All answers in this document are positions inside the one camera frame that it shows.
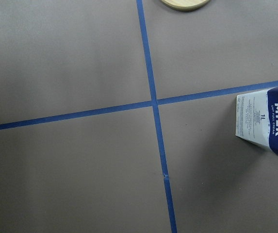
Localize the wooden mug tree stand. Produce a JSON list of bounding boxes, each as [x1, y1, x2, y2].
[[161, 0, 210, 12]]

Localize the blue Pascual milk carton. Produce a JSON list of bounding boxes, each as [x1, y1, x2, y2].
[[235, 86, 278, 155]]

